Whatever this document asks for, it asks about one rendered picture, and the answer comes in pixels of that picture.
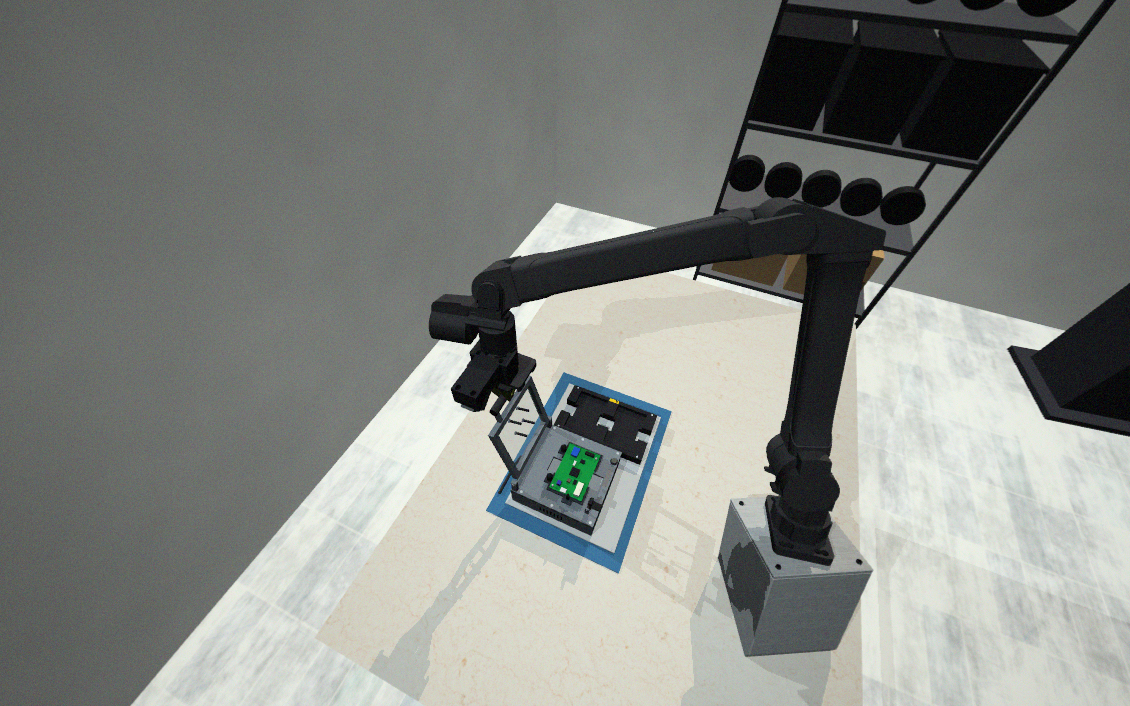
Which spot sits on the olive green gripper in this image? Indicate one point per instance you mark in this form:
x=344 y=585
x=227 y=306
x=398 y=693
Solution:
x=526 y=365

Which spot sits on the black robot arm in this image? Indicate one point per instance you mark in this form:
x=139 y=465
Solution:
x=801 y=462

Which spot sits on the green circuit board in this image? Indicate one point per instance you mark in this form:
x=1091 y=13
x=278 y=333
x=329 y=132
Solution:
x=575 y=472

